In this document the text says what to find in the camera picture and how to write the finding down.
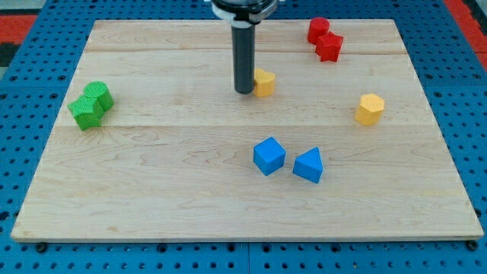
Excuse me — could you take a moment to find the wooden board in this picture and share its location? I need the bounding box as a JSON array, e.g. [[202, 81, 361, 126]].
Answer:
[[11, 19, 483, 243]]

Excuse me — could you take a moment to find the green star block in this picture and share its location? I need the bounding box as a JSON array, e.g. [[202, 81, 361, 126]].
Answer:
[[68, 95, 104, 131]]

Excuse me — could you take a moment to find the blue triangle block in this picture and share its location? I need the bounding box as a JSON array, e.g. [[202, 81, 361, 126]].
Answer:
[[292, 147, 323, 183]]

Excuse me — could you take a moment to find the blue cube block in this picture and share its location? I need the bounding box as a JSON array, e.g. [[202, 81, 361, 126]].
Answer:
[[253, 136, 286, 176]]

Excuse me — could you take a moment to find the robot arm flange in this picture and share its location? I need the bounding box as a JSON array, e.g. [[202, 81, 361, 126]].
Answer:
[[211, 0, 278, 25]]

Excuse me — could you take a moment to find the red cylinder block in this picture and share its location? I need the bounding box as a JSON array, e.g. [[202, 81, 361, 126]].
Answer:
[[307, 17, 330, 44]]

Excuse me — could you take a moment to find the red star block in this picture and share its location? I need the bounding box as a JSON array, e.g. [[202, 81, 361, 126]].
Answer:
[[315, 32, 344, 62]]

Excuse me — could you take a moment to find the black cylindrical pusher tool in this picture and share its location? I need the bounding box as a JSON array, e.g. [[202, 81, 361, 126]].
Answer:
[[231, 26, 255, 94]]

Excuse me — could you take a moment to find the yellow hexagon block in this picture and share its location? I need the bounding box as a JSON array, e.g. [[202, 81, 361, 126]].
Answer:
[[355, 94, 385, 126]]

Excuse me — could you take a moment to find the yellow heart block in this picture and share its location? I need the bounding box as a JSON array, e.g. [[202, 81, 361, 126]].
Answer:
[[253, 68, 275, 97]]

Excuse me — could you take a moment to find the green cylinder block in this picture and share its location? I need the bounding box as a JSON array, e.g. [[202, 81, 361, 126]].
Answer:
[[84, 81, 114, 111]]

